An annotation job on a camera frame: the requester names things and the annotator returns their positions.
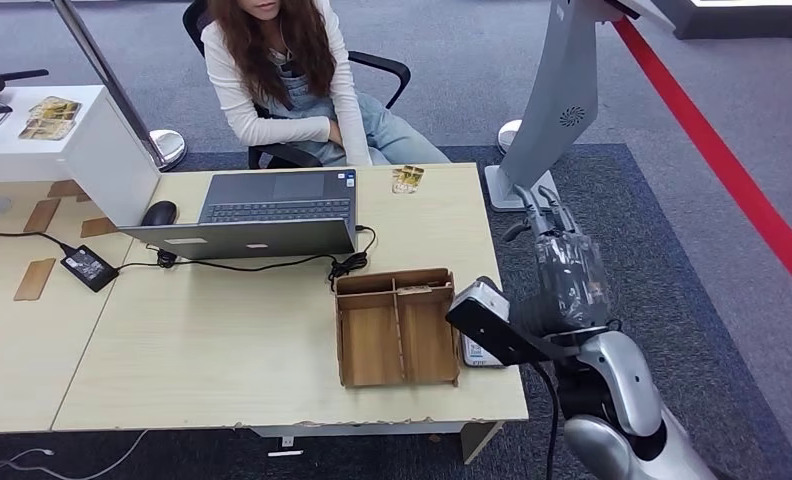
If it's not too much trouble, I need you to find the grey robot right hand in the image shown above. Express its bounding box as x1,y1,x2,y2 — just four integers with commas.
501,184,615,336

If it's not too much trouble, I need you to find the person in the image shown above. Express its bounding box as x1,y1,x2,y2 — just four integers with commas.
200,0,452,167

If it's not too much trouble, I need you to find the grey laptop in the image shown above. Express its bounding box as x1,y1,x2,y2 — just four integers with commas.
118,169,359,261

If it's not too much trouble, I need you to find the chrome stanchion base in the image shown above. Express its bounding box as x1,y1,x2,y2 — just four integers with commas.
497,119,524,156

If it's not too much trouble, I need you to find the black office chair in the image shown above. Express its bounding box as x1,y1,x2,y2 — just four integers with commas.
182,0,413,171

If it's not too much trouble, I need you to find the grey desk underframe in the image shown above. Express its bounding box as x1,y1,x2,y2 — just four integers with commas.
250,421,505,466

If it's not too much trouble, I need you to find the grey kiosk stand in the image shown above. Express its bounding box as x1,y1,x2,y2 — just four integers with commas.
484,0,677,214

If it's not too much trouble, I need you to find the black computer mouse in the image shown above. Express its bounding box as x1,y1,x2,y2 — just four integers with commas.
140,200,179,228

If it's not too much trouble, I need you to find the wooden divided tray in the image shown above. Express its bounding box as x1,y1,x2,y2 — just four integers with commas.
333,267,462,390

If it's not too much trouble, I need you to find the white counter box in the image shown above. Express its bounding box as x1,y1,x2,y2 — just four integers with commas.
0,84,163,229

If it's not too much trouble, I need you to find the chrome stanchion pole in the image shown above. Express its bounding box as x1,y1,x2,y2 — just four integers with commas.
51,0,189,172

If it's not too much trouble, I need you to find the black power adapter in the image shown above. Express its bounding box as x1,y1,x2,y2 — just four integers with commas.
59,245,120,293

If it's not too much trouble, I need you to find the black laptop charging cable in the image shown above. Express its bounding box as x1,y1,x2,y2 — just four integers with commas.
114,225,379,293

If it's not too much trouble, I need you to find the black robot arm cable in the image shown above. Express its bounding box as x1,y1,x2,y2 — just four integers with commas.
531,360,562,480

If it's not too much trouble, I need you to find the black mains power cord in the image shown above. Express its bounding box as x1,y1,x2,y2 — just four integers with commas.
0,231,79,256

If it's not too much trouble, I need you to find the white floor cable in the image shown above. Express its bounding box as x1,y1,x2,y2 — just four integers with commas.
0,429,151,480

